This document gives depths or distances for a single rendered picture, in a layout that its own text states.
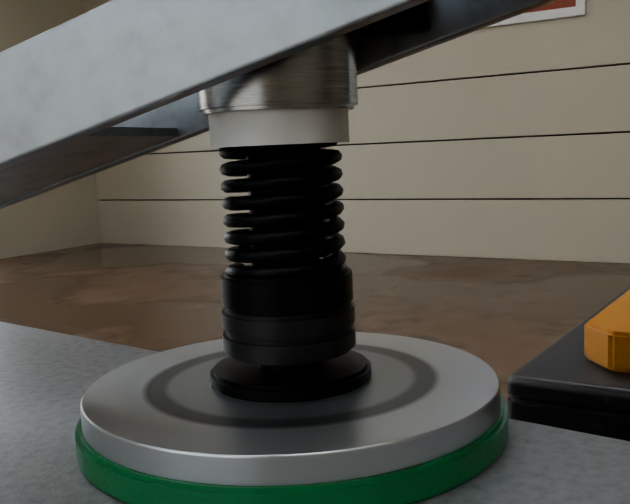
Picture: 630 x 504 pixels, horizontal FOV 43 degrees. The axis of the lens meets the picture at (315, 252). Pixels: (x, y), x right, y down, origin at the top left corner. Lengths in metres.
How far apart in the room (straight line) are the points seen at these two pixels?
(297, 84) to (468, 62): 6.45
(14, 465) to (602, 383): 0.55
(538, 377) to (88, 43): 0.56
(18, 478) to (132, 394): 0.06
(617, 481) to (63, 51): 0.31
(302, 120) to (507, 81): 6.33
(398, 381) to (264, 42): 0.18
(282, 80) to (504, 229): 6.38
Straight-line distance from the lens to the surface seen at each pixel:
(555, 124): 6.55
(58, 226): 9.09
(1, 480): 0.41
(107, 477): 0.36
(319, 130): 0.37
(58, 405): 0.51
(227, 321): 0.40
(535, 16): 6.63
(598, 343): 0.85
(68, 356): 0.62
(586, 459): 0.39
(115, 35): 0.38
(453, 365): 0.43
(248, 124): 0.37
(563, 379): 0.80
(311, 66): 0.37
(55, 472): 0.40
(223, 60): 0.35
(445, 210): 6.89
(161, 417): 0.37
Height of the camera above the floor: 0.97
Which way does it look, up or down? 7 degrees down
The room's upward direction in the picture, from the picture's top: 2 degrees counter-clockwise
